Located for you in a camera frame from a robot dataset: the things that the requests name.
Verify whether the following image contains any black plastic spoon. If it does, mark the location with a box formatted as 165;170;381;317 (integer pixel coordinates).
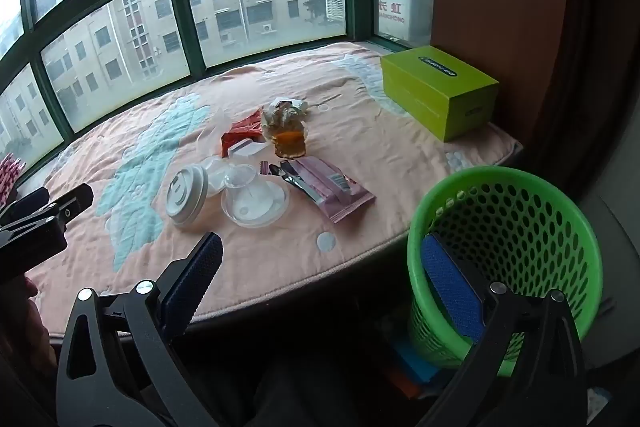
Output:
260;161;307;188

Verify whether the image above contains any clear plastic dome lid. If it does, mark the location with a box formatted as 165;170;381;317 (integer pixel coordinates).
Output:
220;164;291;229

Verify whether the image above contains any pink striped cloth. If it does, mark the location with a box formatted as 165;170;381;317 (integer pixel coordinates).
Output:
0;154;26;200

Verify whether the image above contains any blue box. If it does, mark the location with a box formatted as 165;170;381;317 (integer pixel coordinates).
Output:
390;337;451;388

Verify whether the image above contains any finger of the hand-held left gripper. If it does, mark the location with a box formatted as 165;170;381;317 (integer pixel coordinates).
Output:
0;187;51;228
47;183;95;222

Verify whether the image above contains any clear plastic container lid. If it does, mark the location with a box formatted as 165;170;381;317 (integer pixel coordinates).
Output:
227;138;272;160

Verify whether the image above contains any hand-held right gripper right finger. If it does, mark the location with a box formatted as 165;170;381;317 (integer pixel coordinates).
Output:
415;233;587;427

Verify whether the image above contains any orange packet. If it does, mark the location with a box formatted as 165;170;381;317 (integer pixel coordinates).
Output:
382;367;426;400

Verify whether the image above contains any pink blanket with teal print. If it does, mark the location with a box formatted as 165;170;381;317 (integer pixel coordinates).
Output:
25;41;523;323

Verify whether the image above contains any large clear plastic container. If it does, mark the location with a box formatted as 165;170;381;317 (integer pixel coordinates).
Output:
192;104;237;188

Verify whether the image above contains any pink snack wrapper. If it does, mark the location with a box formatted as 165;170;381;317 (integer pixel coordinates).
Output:
280;157;377;225

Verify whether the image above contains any grey apartment building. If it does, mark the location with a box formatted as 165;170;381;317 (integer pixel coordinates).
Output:
0;0;346;148

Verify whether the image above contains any orange peel piece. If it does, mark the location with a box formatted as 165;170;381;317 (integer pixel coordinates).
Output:
270;117;308;158

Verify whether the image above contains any red snack wrapper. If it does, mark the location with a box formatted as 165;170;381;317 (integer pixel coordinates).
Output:
220;116;266;158

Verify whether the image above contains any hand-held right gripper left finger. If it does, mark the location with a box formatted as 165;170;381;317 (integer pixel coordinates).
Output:
56;232;224;427

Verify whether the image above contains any person's left hand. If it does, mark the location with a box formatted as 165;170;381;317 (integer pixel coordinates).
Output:
0;279;58;375

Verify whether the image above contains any green cardboard box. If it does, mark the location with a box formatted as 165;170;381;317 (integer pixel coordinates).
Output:
380;47;500;142

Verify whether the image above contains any green perforated waste basket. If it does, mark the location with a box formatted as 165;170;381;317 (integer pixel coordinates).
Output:
406;167;605;375

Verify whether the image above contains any crumpled clear wrapper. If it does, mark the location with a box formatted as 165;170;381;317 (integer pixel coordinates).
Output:
261;98;297;128

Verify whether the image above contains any white plastic cup lid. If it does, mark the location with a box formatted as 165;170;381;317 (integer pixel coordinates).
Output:
165;164;210;226

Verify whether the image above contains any dark curtain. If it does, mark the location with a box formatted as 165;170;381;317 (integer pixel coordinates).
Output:
565;0;640;208

